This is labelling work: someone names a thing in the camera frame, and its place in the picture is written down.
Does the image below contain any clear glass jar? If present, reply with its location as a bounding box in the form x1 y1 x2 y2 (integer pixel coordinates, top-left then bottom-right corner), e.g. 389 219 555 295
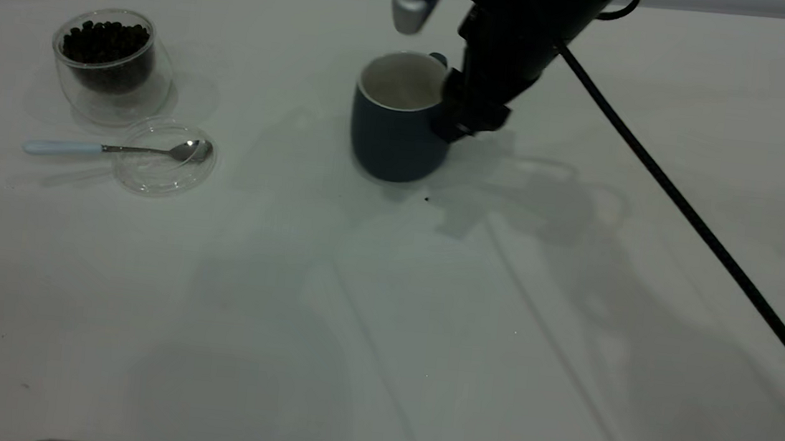
44 2 181 133

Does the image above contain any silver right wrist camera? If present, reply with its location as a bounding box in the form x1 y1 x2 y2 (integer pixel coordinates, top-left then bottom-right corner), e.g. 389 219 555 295
389 0 452 39

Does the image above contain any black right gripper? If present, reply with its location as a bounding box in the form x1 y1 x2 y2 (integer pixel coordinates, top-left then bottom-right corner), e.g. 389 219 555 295
436 0 566 153

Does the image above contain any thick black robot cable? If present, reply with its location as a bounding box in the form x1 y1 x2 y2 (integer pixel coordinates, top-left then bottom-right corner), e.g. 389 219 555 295
527 0 785 404

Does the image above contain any dark coffee beans pile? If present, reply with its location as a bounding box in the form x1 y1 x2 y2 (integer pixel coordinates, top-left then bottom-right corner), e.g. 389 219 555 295
57 16 160 99

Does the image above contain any clear round glass lid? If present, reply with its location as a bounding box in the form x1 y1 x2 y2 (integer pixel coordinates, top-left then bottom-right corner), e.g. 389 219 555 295
109 113 221 202

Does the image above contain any dark grey blue mug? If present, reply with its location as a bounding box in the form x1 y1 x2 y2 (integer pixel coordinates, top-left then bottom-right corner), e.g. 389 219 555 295
345 44 461 188

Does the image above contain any spoon with light blue handle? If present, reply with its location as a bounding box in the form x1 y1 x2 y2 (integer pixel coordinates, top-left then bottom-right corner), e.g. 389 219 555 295
22 123 215 174

